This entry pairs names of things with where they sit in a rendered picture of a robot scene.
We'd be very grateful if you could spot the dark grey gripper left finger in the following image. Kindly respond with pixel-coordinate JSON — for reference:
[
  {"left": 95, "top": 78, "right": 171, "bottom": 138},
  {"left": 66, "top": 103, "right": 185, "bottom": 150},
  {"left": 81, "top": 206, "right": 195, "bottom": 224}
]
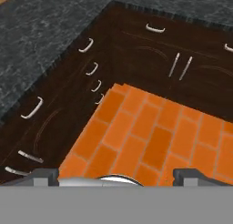
[{"left": 1, "top": 168, "right": 60, "bottom": 187}]

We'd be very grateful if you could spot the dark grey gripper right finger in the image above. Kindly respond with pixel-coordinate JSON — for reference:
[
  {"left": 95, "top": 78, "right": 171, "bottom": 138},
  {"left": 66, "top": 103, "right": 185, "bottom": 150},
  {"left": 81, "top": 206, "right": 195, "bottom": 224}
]
[{"left": 172, "top": 168, "right": 233, "bottom": 187}]

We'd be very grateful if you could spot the round silver white object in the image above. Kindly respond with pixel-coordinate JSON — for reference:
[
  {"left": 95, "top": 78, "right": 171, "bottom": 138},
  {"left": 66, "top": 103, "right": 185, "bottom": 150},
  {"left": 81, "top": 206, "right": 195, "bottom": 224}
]
[{"left": 57, "top": 173, "right": 145, "bottom": 187}]

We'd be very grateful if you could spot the dark wood cupboard run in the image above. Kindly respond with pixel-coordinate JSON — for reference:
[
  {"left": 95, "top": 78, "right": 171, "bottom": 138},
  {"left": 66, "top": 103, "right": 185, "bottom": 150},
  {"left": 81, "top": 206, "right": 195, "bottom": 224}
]
[
  {"left": 109, "top": 0, "right": 233, "bottom": 124},
  {"left": 0, "top": 0, "right": 117, "bottom": 186}
]

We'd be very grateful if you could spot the silver straight door handle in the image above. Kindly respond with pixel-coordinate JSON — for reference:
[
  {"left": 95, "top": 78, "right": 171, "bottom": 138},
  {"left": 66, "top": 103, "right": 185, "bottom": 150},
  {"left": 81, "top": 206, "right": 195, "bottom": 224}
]
[
  {"left": 177, "top": 56, "right": 194, "bottom": 82},
  {"left": 16, "top": 149, "right": 45, "bottom": 165},
  {"left": 167, "top": 52, "right": 181, "bottom": 78},
  {"left": 4, "top": 165, "right": 33, "bottom": 178}
]

